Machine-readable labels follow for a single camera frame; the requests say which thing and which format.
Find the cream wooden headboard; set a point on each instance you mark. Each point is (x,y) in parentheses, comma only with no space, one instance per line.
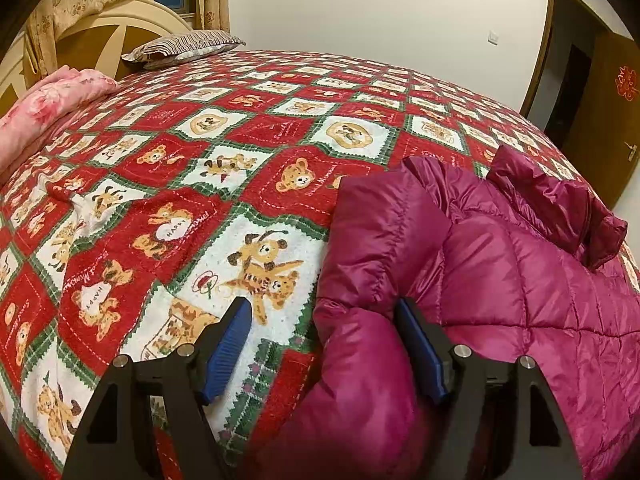
(100,35)

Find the magenta puffer jacket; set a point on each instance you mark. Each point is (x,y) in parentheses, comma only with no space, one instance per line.
(500,285)

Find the red paper door decoration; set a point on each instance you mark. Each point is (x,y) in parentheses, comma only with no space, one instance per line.
(627,84)

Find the striped grey pillow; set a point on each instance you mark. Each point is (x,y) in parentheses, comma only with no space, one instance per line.
(185,45)

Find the brown wooden door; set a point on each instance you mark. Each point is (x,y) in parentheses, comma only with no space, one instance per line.
(610,120)

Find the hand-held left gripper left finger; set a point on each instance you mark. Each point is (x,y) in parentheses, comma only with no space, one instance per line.
(230,345)

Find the red bear printed blanket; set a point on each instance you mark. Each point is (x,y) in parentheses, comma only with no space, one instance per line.
(200,200)

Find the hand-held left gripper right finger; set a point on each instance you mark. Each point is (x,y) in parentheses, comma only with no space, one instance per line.
(422,355)

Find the pink floral quilt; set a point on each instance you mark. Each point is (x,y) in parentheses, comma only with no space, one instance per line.
(45,105)

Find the white light switch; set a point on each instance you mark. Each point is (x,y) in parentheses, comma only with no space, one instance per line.
(493,37)

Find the dark wooden door frame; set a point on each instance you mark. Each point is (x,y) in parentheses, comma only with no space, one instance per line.
(542,45)

